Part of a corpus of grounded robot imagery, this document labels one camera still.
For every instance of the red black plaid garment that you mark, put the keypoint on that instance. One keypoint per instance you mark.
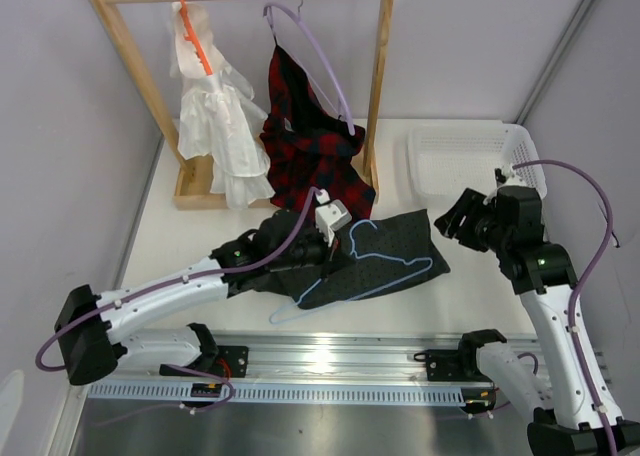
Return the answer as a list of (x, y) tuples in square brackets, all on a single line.
[(307, 147)]

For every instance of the purple plastic hanger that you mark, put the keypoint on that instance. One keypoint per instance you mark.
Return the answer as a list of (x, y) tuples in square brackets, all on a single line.
[(342, 107)]

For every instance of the white perforated plastic basket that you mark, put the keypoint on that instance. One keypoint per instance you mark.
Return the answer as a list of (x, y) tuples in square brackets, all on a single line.
[(447, 156)]

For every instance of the white ruffled dress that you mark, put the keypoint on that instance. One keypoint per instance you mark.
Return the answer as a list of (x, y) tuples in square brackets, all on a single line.
[(218, 115)]

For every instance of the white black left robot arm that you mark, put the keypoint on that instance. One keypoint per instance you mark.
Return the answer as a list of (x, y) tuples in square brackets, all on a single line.
[(91, 327)]

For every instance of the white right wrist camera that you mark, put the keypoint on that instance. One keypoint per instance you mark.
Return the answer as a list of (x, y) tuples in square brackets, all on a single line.
[(506, 176)]

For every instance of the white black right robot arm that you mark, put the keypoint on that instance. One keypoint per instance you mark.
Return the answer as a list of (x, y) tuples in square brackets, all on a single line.
[(572, 412)]

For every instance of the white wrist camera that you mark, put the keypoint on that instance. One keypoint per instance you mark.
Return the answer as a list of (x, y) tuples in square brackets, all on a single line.
[(330, 215), (506, 176)]

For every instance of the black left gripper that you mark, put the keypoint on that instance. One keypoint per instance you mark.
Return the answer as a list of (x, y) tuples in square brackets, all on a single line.
[(330, 259)]

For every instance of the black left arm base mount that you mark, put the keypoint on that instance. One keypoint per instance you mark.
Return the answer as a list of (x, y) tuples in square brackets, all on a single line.
[(229, 362)]

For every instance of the white slotted cable duct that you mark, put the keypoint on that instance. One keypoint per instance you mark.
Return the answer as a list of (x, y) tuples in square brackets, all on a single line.
[(290, 393)]

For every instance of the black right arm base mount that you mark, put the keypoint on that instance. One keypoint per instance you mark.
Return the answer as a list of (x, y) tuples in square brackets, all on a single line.
[(446, 365)]

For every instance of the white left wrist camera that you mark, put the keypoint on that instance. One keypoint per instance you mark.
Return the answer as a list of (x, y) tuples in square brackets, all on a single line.
[(330, 215)]

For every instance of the wooden clothes rack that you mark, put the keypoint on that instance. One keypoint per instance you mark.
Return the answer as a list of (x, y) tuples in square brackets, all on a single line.
[(196, 175)]

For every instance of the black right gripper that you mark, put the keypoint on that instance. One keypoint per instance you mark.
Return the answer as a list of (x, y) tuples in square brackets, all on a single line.
[(470, 202)]

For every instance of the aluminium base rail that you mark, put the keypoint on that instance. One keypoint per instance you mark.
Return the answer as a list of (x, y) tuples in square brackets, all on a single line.
[(413, 294)]

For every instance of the orange plastic hanger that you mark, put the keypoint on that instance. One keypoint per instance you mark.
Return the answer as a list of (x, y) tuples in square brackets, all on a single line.
[(191, 36)]

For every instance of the dark grey dotted skirt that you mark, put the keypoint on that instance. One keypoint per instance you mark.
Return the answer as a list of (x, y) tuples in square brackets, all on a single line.
[(390, 271)]

